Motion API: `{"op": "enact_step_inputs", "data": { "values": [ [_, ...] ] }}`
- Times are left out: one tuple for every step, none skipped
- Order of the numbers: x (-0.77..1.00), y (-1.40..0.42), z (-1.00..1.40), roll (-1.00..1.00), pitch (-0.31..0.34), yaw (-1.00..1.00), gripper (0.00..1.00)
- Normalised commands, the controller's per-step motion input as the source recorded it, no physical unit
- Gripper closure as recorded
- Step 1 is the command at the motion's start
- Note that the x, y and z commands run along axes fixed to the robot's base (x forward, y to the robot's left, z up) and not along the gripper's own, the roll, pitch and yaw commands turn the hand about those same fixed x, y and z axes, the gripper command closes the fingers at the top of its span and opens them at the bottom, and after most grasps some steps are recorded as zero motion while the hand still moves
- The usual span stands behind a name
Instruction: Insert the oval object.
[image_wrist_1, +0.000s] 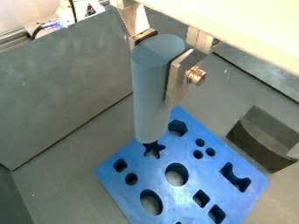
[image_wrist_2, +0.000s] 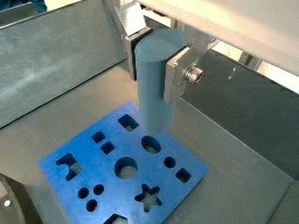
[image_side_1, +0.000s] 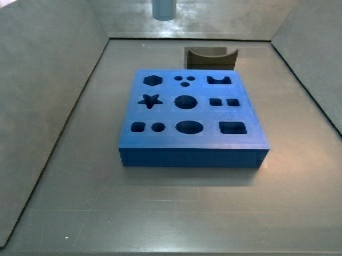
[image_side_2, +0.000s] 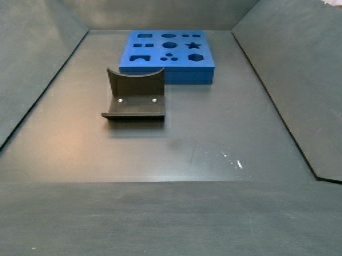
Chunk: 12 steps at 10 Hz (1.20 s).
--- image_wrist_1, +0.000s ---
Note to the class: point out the aluminium frame rail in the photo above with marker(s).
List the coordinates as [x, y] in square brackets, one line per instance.
[23, 35]

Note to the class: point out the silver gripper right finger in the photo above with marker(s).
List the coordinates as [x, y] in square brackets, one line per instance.
[186, 69]

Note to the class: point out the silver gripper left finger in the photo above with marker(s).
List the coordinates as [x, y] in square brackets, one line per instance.
[133, 17]

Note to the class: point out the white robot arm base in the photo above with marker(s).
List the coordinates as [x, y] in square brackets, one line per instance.
[77, 10]

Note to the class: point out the blue-grey oval peg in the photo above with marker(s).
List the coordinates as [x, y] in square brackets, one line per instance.
[150, 60]

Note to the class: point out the dark grey foam holder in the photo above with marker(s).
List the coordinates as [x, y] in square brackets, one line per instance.
[265, 138]

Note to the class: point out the blue shape-sorting block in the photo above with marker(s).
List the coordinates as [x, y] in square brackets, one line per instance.
[190, 180]

